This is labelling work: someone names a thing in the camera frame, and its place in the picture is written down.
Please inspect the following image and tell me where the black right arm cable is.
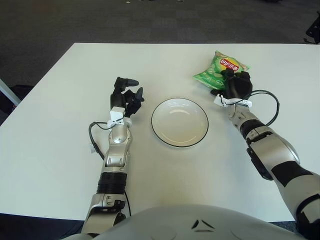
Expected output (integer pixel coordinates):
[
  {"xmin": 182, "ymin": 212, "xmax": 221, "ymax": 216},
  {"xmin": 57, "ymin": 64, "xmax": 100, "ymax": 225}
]
[{"xmin": 246, "ymin": 89, "xmax": 280, "ymax": 127}]

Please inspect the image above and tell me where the white plate black rim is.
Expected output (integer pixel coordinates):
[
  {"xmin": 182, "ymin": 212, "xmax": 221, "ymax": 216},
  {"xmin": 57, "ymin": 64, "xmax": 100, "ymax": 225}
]
[{"xmin": 150, "ymin": 97, "xmax": 209, "ymax": 148}]

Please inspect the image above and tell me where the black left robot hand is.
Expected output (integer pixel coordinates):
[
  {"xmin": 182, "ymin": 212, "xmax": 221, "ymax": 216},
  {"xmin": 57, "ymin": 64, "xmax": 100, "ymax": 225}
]
[{"xmin": 109, "ymin": 76, "xmax": 146, "ymax": 118}]

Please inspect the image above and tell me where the white furniture bar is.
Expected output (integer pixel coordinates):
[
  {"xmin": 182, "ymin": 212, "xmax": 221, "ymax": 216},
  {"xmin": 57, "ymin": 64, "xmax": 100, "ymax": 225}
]
[{"xmin": 0, "ymin": 77, "xmax": 22, "ymax": 106}]

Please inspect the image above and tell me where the grey robot torso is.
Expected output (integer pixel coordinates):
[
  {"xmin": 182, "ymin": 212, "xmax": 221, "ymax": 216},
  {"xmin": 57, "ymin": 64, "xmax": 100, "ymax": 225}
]
[{"xmin": 62, "ymin": 204, "xmax": 308, "ymax": 240}]

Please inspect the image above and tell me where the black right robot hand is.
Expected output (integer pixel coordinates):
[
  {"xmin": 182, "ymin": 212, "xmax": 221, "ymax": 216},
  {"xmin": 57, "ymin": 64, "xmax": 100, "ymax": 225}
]
[{"xmin": 209, "ymin": 69, "xmax": 254, "ymax": 101}]

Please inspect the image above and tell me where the black office chair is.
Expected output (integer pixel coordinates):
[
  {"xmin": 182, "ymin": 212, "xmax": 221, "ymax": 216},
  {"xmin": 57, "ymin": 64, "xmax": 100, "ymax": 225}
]
[{"xmin": 304, "ymin": 17, "xmax": 320, "ymax": 46}]

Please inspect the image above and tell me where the green chips snack bag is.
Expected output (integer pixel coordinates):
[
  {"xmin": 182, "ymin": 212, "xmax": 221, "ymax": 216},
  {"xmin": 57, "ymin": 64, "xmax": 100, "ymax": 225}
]
[{"xmin": 192, "ymin": 49, "xmax": 252, "ymax": 91}]

